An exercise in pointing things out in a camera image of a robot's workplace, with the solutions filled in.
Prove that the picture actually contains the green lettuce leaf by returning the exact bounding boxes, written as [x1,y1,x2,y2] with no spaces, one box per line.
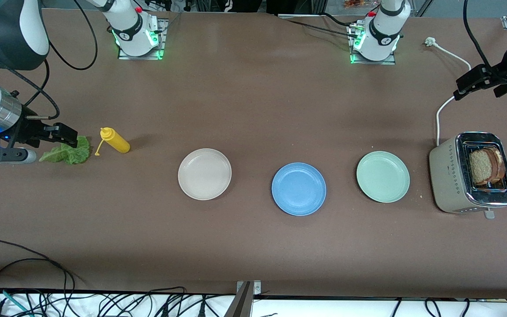
[39,136,91,166]

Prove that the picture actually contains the yellow mustard squeeze bottle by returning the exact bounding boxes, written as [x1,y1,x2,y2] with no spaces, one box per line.
[95,127,131,156]

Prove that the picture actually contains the light brown bread slice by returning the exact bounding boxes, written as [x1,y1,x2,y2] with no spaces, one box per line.
[469,149,496,186]

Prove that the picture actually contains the green round plate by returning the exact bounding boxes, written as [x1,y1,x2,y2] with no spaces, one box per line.
[356,151,411,203]

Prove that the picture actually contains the beige round plate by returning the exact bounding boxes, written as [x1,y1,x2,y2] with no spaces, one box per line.
[178,148,232,201]

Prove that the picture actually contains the blue round plate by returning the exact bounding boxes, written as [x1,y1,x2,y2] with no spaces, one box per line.
[272,162,327,216]

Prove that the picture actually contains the dark crust bread slice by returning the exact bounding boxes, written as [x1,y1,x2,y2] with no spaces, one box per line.
[485,147,507,182]

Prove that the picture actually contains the silver beige toaster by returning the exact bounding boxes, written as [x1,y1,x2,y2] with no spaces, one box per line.
[429,132,507,220]

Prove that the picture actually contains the white toaster power cord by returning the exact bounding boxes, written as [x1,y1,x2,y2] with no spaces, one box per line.
[425,37,472,147]

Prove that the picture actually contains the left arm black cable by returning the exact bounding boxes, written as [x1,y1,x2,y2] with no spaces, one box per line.
[463,0,507,77]

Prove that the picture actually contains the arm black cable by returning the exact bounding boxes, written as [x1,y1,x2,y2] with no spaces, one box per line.
[0,0,98,120]
[463,0,507,77]

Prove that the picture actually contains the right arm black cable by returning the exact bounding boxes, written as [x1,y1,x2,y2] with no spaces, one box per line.
[0,0,98,120]

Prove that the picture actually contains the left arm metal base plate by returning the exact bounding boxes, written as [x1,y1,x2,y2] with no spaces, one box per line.
[348,24,397,65]

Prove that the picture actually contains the short black looping cable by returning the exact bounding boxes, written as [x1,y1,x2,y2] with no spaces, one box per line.
[0,258,67,306]

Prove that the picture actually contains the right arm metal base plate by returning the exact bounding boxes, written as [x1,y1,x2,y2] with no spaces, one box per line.
[118,18,168,60]

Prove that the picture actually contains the thin black base cable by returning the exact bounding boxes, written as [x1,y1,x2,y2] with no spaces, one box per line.
[280,15,360,39]

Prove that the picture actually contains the teal cable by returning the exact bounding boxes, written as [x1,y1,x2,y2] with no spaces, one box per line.
[0,287,32,317]

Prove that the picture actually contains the tangled black cables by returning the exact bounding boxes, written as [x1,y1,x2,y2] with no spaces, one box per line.
[0,286,236,317]

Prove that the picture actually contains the grey metal bracket post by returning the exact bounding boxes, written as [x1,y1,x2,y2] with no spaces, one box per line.
[225,280,262,317]

